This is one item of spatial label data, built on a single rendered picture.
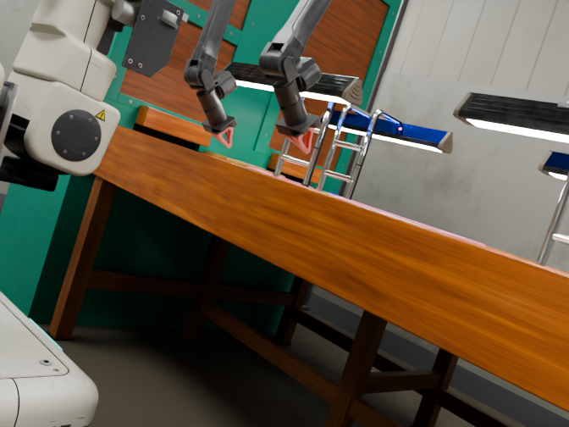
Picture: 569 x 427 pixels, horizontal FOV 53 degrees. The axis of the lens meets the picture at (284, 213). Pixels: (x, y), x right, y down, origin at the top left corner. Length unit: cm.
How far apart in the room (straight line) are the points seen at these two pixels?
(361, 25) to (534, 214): 128
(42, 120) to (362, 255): 67
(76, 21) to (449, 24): 275
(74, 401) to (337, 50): 204
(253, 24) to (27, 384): 169
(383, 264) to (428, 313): 13
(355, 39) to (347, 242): 181
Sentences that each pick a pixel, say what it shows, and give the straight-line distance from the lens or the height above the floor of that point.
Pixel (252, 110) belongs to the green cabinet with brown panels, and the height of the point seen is 100.
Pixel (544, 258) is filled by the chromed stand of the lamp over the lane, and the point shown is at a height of 78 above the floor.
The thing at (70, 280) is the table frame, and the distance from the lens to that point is 209.
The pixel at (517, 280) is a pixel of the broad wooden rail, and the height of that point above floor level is 73.
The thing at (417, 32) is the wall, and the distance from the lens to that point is 377.
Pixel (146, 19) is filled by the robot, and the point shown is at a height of 99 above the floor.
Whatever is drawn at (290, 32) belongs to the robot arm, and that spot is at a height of 109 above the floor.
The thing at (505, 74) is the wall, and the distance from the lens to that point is 341.
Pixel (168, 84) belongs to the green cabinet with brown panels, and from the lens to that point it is 222.
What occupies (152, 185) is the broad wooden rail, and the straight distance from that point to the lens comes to 173.
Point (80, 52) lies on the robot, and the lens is 120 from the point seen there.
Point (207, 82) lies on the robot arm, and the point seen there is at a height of 96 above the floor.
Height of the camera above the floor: 78
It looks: 4 degrees down
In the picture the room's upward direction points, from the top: 18 degrees clockwise
